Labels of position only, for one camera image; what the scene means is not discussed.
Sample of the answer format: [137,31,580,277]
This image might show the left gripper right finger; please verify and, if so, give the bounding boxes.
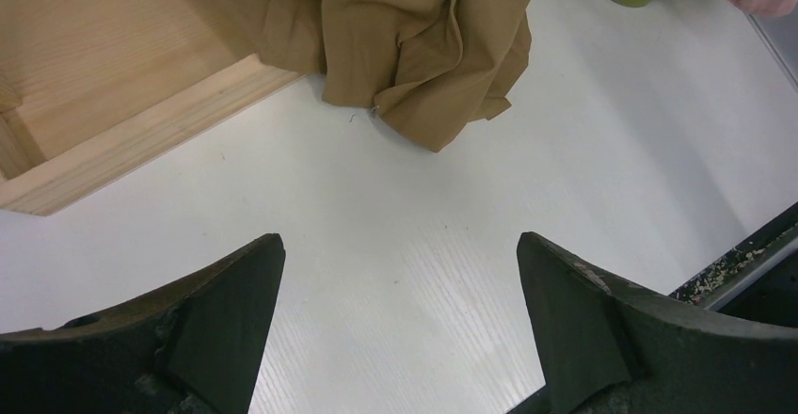
[517,232,797,413]

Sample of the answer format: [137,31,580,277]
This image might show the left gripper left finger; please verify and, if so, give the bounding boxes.
[1,233,286,413]

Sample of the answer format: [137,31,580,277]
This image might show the tan pleated skirt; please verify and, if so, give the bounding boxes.
[212,0,532,151]

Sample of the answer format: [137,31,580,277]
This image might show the wooden hanger rack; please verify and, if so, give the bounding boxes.
[1,0,296,216]

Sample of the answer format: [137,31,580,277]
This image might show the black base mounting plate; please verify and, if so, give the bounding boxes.
[670,204,797,327]

